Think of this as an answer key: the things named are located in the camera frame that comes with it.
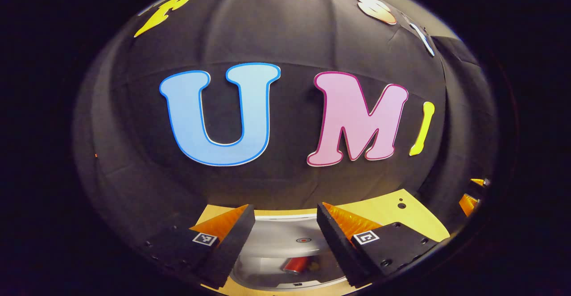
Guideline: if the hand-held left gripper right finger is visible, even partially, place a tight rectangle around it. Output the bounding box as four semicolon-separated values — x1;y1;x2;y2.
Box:
317;202;442;288

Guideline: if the red pop can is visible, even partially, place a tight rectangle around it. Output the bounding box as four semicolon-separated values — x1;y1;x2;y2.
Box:
283;258;308;273

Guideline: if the black backdrop cloth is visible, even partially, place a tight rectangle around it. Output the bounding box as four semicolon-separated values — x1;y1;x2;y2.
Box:
74;0;498;252

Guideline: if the white desktop garbage bin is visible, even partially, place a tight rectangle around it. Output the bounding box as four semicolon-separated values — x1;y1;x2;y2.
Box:
230;213;353;291

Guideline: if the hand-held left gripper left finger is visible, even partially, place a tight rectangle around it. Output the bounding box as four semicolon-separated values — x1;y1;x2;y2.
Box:
143;204;256;290

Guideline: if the wooden desktop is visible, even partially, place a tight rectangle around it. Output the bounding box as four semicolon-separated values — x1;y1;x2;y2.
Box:
195;188;450;296

